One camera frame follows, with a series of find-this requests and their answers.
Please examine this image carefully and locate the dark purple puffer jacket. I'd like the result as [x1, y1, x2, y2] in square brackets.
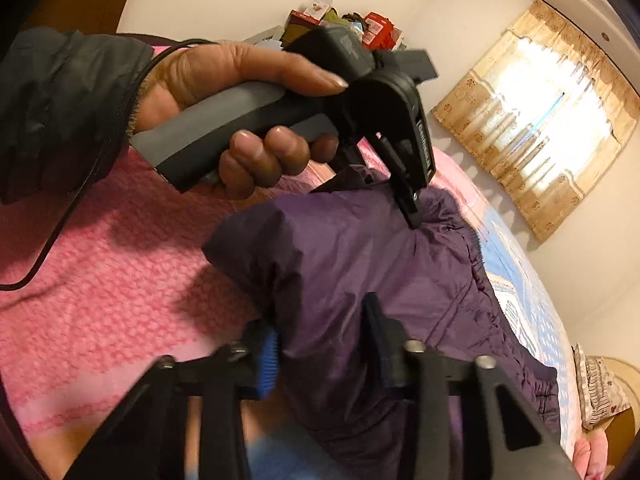
[203, 167, 561, 479]

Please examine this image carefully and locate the black jacket sleeve forearm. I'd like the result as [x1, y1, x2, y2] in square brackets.
[1, 27, 153, 205]

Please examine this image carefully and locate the person's left hand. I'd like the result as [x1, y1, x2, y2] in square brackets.
[134, 42, 348, 200]

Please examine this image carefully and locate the red gift bag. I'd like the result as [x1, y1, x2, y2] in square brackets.
[361, 12, 402, 51]

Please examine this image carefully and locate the brown wooden desk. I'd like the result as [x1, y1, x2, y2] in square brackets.
[240, 8, 331, 53]

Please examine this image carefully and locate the white greeting card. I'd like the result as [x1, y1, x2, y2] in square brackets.
[303, 0, 334, 22]

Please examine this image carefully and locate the beige patterned window curtain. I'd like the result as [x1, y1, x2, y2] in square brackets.
[432, 0, 639, 242]

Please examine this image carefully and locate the pink and blue bed blanket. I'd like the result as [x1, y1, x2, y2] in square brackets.
[0, 44, 584, 480]

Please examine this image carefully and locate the grey patterned pillow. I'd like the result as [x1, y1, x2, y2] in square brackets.
[573, 344, 631, 431]

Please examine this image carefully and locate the folded pink quilt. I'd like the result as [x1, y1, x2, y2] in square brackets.
[573, 429, 608, 480]

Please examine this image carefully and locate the cream wooden headboard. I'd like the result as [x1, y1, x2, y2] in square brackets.
[575, 356, 639, 479]

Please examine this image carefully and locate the black cable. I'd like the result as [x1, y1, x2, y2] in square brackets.
[0, 37, 216, 293]

